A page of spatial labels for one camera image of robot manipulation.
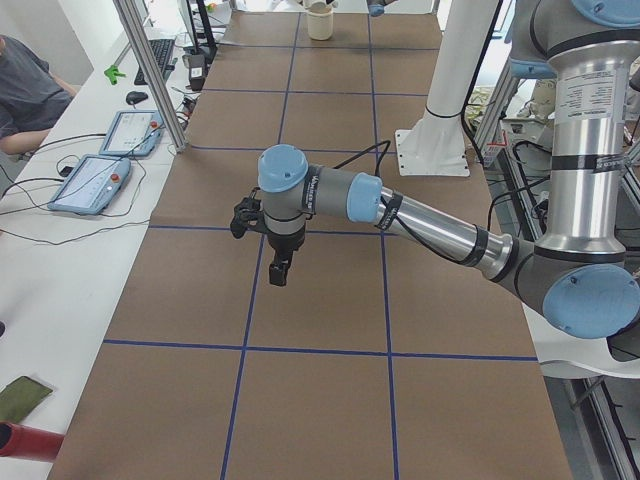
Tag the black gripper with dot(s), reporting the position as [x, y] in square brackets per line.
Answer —
[285, 243]

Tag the upper teach pendant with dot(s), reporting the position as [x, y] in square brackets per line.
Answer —
[133, 133]

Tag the teach pendant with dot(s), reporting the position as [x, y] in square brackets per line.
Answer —
[91, 185]
[133, 133]

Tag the lower teach pendant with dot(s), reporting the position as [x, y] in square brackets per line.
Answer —
[91, 185]

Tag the black computer mouse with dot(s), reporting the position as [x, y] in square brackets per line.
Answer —
[135, 97]

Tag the black keyboard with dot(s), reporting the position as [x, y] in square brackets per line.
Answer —
[162, 50]

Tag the cream plastic bin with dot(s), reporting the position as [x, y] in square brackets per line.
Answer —
[320, 24]

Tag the green cloth pouch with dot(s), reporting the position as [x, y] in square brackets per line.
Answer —
[20, 397]

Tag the seated person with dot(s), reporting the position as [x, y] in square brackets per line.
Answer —
[32, 98]

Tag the red cylinder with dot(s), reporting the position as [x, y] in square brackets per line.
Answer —
[28, 443]

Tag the aluminium frame post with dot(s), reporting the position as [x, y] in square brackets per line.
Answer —
[135, 32]

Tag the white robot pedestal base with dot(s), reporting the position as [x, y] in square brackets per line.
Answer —
[435, 145]

